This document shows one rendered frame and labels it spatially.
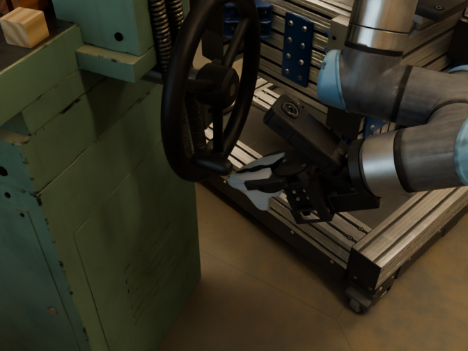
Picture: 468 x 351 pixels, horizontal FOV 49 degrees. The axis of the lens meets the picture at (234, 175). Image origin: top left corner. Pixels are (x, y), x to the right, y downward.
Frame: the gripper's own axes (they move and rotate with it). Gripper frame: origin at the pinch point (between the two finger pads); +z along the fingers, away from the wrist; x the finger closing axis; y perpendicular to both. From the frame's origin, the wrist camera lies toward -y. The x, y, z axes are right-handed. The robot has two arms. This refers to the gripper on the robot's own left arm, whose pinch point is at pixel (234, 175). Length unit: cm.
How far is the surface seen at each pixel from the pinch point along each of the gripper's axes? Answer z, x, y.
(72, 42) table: 12.2, -1.7, -25.9
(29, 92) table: 13.5, -11.2, -23.4
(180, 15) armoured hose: 1.7, 8.4, -22.1
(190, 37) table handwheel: -5.8, -1.3, -20.5
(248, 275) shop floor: 47, 37, 55
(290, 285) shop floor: 36, 39, 61
